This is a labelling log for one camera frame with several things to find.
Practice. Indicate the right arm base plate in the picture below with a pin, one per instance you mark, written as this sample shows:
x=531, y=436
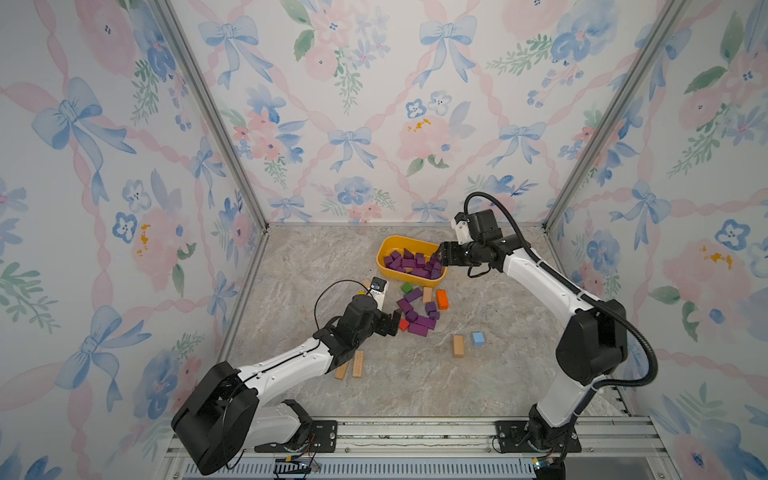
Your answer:
x=524, y=436

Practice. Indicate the purple brick centre slanted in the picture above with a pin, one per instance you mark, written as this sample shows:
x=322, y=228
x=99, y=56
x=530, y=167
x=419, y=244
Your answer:
x=427, y=322

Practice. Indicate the natural wood long brick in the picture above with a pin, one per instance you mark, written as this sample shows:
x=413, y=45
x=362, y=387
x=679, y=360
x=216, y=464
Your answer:
x=341, y=372
x=358, y=364

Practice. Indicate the natural wood long brick left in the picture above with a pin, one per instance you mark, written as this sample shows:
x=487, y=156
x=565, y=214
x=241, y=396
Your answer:
x=341, y=372

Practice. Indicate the orange brick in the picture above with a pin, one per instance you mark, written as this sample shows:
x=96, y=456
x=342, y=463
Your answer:
x=442, y=300

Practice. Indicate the aluminium mounting rail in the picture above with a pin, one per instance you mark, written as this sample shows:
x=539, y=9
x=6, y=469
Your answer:
x=462, y=448

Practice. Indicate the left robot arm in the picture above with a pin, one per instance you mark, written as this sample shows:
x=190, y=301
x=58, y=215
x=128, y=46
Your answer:
x=231, y=410

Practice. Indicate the purple long brick top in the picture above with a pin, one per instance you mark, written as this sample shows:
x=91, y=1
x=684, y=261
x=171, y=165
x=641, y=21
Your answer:
x=413, y=295

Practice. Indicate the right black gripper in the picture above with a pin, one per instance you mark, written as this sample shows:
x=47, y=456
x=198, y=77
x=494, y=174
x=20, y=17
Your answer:
x=450, y=253

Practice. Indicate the light blue cube brick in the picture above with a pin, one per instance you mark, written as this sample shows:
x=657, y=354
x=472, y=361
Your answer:
x=478, y=338

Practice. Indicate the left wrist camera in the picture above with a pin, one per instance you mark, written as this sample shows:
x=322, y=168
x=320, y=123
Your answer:
x=377, y=289

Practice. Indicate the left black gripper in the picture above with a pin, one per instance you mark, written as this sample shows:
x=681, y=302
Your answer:
x=384, y=321

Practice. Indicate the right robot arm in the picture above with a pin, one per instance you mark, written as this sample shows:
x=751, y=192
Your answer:
x=596, y=332

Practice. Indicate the yellow plastic storage bin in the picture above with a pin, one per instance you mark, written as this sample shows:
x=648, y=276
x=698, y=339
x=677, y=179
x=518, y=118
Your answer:
x=416, y=265

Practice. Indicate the natural wood brick right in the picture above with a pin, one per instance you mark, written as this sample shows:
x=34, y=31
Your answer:
x=458, y=346

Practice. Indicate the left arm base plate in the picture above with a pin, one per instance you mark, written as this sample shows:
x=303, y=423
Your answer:
x=318, y=436

